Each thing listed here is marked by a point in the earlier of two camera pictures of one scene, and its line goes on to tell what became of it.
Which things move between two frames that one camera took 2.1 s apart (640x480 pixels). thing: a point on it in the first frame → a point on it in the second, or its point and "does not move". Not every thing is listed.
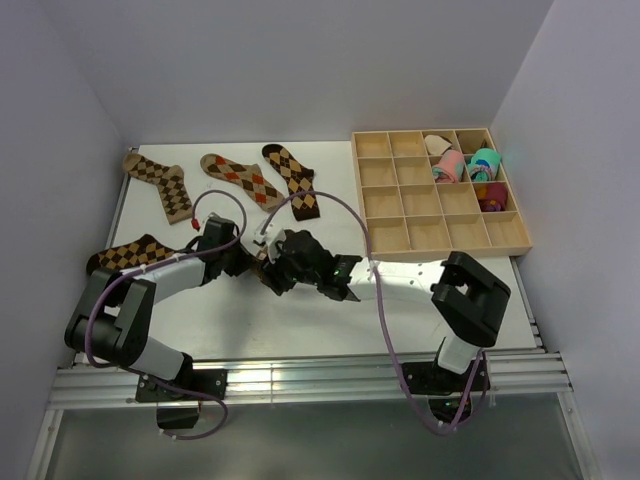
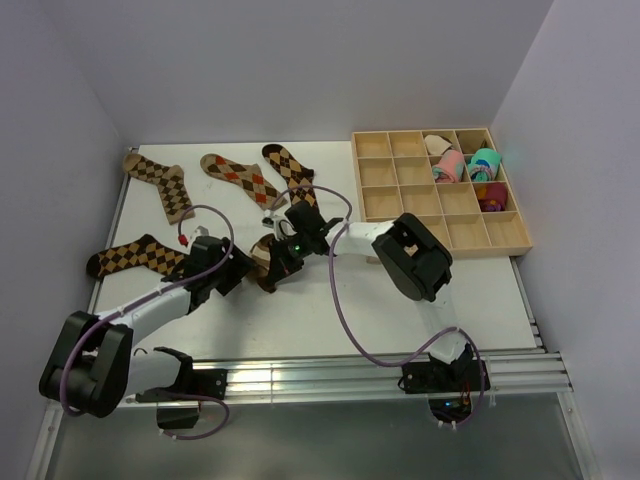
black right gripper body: (284, 274) → (290, 253)
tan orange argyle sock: (264, 192) does not move
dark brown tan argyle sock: (298, 180) does not move
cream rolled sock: (435, 144) does not move
